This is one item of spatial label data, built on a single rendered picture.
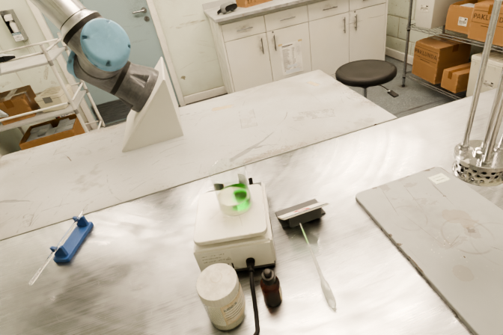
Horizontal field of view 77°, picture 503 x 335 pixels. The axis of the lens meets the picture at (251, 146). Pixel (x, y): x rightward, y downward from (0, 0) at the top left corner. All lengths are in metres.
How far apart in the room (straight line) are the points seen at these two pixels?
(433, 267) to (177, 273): 0.42
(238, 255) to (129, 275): 0.22
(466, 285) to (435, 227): 0.11
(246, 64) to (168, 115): 2.08
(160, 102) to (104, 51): 0.20
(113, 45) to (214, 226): 0.54
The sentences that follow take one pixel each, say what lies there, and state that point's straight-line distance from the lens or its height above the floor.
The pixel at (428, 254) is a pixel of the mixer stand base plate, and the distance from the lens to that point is 0.59.
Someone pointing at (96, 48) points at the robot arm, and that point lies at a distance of 0.88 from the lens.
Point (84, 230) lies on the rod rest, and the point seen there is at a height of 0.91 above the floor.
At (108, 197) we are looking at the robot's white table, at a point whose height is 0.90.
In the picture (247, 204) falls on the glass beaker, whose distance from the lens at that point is 0.53.
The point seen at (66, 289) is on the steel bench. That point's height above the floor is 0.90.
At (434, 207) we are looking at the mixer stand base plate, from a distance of 0.67.
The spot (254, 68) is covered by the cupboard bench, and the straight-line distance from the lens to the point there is 3.03.
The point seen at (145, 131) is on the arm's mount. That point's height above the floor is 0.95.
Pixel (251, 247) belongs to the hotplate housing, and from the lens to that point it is 0.53.
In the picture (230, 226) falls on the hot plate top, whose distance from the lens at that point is 0.53.
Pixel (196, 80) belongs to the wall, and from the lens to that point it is 3.56.
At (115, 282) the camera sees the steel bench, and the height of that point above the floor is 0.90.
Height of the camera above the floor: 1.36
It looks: 32 degrees down
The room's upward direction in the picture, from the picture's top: 12 degrees counter-clockwise
